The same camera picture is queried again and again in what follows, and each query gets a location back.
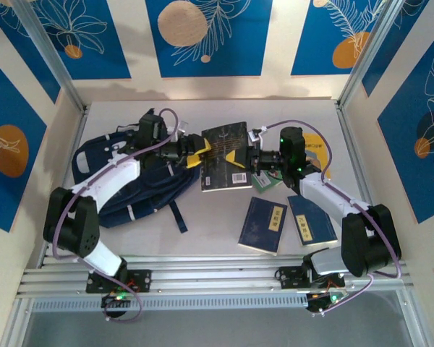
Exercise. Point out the yellow cartoon cover book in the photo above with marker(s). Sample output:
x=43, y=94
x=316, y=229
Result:
x=312, y=139

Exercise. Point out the black book with barcode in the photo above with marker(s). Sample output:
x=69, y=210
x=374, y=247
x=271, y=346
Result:
x=220, y=173

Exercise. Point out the small green notebook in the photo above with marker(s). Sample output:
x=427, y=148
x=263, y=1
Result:
x=265, y=184

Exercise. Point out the navy blue backpack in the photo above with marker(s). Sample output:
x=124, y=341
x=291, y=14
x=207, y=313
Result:
x=148, y=195

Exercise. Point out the navy book with star pattern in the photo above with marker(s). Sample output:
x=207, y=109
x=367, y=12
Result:
x=257, y=227

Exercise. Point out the plain navy book yellow label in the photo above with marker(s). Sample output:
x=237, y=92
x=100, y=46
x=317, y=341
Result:
x=311, y=217

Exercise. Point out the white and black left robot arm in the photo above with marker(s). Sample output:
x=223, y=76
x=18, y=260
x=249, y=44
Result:
x=108, y=180

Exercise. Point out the aluminium mounting rails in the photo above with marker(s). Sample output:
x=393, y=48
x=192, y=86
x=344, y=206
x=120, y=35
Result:
x=209, y=278

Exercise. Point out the grey metal panel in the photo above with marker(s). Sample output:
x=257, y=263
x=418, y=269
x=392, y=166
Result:
x=217, y=329

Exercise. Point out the aluminium side rail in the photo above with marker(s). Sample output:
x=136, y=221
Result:
x=350, y=144
x=75, y=144

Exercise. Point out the blue floral wall poster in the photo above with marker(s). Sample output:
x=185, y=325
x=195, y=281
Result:
x=394, y=61
x=238, y=54
x=311, y=54
x=21, y=54
x=412, y=180
x=105, y=54
x=7, y=108

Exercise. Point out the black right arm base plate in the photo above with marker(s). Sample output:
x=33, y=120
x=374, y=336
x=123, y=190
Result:
x=289, y=276

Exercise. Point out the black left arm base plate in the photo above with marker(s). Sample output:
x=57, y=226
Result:
x=144, y=278

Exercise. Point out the aluminium frame post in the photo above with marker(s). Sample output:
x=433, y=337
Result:
x=377, y=39
x=43, y=39

